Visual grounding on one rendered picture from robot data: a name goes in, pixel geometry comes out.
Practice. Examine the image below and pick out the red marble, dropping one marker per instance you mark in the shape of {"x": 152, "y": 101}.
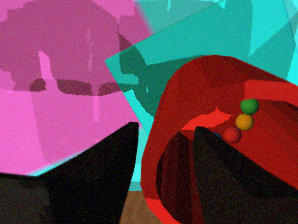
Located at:
{"x": 232, "y": 134}

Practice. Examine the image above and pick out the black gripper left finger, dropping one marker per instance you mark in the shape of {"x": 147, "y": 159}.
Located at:
{"x": 90, "y": 188}

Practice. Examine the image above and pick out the orange ball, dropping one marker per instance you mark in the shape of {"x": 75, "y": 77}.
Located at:
{"x": 245, "y": 122}

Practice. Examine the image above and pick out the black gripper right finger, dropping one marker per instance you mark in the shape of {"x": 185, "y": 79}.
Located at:
{"x": 235, "y": 190}

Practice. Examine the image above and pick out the green marble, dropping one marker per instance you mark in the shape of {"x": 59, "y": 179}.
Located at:
{"x": 250, "y": 106}

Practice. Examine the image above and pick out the tan wooden bar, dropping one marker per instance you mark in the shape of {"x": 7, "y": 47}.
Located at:
{"x": 136, "y": 210}

